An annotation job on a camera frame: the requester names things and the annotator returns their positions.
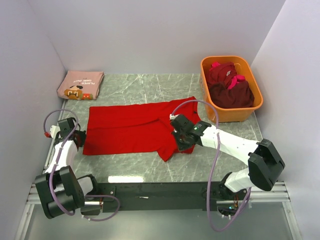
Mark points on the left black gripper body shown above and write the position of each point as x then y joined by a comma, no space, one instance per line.
82,136

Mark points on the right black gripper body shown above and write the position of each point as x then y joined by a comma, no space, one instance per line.
182,143

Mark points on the bright red t-shirt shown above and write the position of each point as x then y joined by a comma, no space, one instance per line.
136,128

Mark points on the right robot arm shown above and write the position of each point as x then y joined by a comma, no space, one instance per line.
263,161

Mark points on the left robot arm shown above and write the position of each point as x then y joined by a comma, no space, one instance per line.
69,190

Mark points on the folded pink graphic t-shirt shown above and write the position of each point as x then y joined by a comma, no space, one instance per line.
81,85

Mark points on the orange plastic basket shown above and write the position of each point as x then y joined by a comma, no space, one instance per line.
241,67

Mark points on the dark red t-shirt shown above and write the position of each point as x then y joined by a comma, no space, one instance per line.
240,96

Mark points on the maroon t-shirt with pink collar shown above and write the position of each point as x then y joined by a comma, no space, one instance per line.
225,74

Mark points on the black base crossbar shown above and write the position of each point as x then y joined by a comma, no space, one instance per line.
153,196

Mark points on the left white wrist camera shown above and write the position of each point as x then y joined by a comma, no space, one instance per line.
52,133

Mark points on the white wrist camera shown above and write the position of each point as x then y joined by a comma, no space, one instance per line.
172,116
52,133

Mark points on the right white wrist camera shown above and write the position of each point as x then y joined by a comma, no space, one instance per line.
172,116

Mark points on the aluminium rail frame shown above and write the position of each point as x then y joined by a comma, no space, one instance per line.
227,209

